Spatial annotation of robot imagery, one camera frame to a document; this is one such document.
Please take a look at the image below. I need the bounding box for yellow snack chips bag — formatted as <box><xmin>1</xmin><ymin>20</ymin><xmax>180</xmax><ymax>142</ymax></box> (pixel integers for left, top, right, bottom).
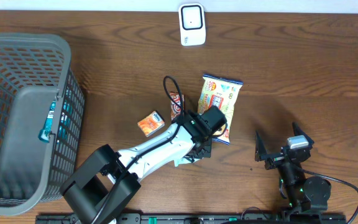
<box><xmin>198</xmin><ymin>74</ymin><xmax>244</xmax><ymax>145</ymax></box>

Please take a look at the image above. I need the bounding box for grey plastic shopping basket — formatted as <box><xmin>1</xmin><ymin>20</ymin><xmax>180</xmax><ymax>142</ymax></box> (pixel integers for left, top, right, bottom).
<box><xmin>0</xmin><ymin>33</ymin><xmax>85</xmax><ymax>216</ymax></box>

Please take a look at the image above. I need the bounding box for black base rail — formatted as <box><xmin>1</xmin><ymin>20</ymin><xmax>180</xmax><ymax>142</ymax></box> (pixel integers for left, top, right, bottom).
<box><xmin>35</xmin><ymin>212</ymin><xmax>347</xmax><ymax>224</ymax></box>

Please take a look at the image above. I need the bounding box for blue mouthwash bottle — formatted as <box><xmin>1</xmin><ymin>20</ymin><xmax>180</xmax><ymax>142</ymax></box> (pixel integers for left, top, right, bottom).
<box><xmin>38</xmin><ymin>100</ymin><xmax>72</xmax><ymax>142</ymax></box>

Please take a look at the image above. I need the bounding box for white barcode scanner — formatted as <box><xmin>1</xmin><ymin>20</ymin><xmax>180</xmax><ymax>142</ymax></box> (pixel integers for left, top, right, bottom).
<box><xmin>178</xmin><ymin>3</ymin><xmax>206</xmax><ymax>47</ymax></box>

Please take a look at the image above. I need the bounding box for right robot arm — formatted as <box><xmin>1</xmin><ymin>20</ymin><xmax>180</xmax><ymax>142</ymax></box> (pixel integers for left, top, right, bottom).
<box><xmin>255</xmin><ymin>123</ymin><xmax>331</xmax><ymax>213</ymax></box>

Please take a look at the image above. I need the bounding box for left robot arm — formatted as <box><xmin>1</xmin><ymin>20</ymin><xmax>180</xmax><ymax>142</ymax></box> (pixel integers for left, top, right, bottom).
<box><xmin>60</xmin><ymin>106</ymin><xmax>227</xmax><ymax>223</ymax></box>

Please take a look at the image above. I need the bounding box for red Top chocolate bar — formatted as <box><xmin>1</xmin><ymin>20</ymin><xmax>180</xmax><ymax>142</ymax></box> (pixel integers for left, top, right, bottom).
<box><xmin>169</xmin><ymin>92</ymin><xmax>185</xmax><ymax>121</ymax></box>

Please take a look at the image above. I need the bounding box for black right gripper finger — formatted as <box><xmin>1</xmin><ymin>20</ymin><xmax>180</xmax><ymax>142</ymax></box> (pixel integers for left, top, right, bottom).
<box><xmin>255</xmin><ymin>131</ymin><xmax>267</xmax><ymax>162</ymax></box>
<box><xmin>291</xmin><ymin>122</ymin><xmax>314</xmax><ymax>146</ymax></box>

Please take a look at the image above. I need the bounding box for orange tissue pack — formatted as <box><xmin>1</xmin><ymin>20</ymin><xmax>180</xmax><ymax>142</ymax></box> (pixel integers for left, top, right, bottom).
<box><xmin>137</xmin><ymin>111</ymin><xmax>165</xmax><ymax>137</ymax></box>

